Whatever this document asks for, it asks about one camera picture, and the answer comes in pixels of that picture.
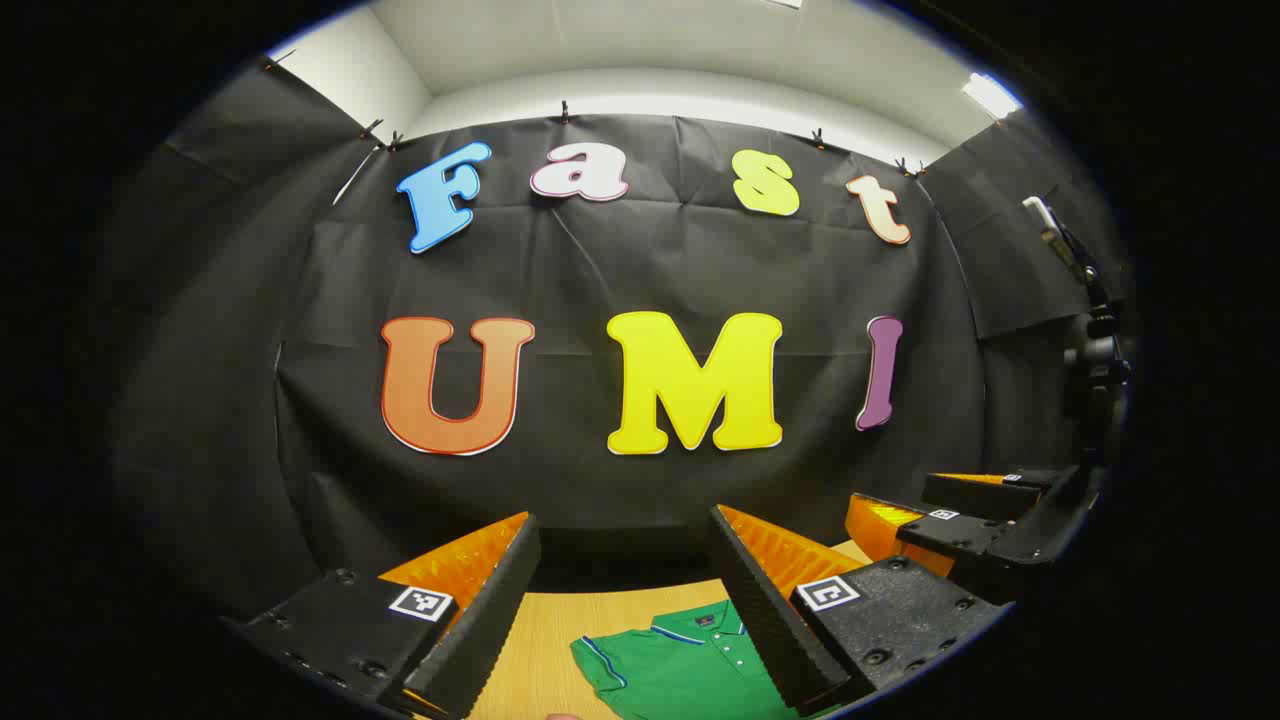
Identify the green T-shirt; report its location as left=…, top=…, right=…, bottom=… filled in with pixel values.
left=570, top=598, right=801, bottom=720

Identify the ceiling light panel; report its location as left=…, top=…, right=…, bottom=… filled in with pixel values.
left=962, top=72, right=1023, bottom=121

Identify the black phone stand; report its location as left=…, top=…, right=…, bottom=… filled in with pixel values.
left=1048, top=225, right=1133, bottom=471

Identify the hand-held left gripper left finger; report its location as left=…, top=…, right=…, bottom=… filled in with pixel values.
left=228, top=512, right=543, bottom=720

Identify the black backdrop cloth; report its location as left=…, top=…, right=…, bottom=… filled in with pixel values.
left=110, top=65, right=1136, bottom=621

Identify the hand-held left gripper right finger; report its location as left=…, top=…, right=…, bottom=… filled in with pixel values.
left=708, top=504, right=1009, bottom=717

